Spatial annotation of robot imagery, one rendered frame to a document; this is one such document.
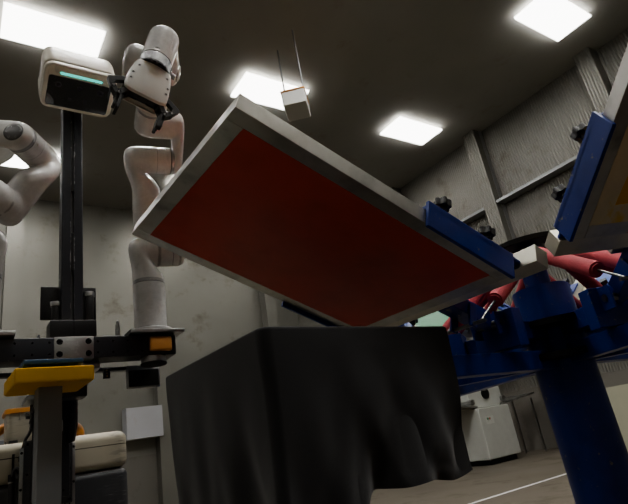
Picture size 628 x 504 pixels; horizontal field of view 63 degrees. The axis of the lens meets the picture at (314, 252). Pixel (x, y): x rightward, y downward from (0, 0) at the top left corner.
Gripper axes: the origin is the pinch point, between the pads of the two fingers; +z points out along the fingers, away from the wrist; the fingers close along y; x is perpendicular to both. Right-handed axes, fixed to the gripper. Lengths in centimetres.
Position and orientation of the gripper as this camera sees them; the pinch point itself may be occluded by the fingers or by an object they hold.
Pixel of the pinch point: (136, 117)
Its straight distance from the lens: 125.6
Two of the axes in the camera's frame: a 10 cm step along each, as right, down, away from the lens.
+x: 5.7, -3.8, -7.3
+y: -8.2, -3.5, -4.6
